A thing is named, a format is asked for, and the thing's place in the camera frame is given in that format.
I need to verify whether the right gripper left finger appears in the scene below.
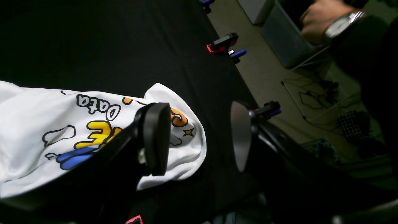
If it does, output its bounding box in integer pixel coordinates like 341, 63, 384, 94
1, 103, 171, 224

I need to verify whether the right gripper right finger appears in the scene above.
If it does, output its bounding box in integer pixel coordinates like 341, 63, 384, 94
230, 101, 397, 224

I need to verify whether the white printed t-shirt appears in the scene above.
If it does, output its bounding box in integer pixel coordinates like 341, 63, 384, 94
0, 81, 207, 198

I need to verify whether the person hand with watch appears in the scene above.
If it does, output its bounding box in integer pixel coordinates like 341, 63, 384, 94
300, 0, 355, 45

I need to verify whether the blue clamp far right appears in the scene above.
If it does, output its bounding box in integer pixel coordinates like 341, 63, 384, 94
228, 48, 247, 65

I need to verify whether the black table cloth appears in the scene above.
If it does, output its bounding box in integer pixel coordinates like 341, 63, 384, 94
0, 0, 259, 224

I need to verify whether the grey plastic bin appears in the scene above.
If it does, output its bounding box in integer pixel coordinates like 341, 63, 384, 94
261, 0, 320, 68

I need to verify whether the red black clamp far right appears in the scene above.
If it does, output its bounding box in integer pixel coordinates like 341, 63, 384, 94
206, 32, 239, 55

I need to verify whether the silver wrist watch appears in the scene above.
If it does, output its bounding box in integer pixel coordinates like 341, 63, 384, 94
324, 10, 367, 42

